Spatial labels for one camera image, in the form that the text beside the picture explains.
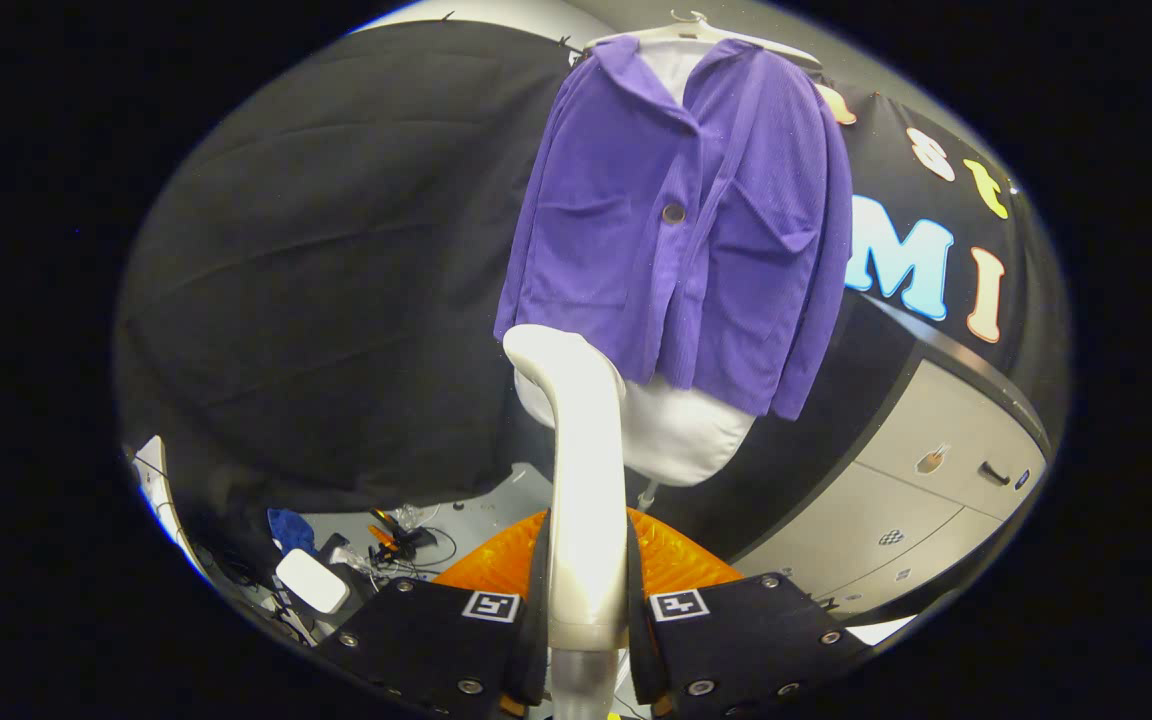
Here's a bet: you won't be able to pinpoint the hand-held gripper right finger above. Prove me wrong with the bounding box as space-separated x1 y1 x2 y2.
626 508 872 720

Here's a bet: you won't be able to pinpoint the blue cloth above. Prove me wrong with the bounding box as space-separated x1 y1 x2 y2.
266 507 319 556

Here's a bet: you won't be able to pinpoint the white padded garment form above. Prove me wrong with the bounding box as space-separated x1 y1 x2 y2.
514 40 759 488

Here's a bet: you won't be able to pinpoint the purple jacket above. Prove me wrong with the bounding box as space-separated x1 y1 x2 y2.
493 35 854 421

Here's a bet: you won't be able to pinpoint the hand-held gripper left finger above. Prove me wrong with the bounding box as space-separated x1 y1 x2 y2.
321 510 552 720

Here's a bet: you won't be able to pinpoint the white paper sheet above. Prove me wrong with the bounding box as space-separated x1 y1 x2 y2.
844 615 919 647

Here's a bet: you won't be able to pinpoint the black backdrop cloth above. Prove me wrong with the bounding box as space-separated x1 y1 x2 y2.
116 20 1072 561

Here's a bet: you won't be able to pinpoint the tangled black cables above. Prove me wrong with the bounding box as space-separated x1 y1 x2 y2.
366 505 459 581

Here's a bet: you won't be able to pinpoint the grey cabinet with black top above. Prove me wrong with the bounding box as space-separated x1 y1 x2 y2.
656 290 1052 616

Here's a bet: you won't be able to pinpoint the white clothes hanger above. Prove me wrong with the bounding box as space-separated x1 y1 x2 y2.
581 10 825 73

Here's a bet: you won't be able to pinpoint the white garment steamer head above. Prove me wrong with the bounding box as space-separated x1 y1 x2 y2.
502 323 632 653

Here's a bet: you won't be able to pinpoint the white board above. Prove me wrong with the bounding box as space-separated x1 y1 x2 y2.
131 435 207 581

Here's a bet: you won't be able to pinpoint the white rounded box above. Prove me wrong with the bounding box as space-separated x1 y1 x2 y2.
274 548 352 615

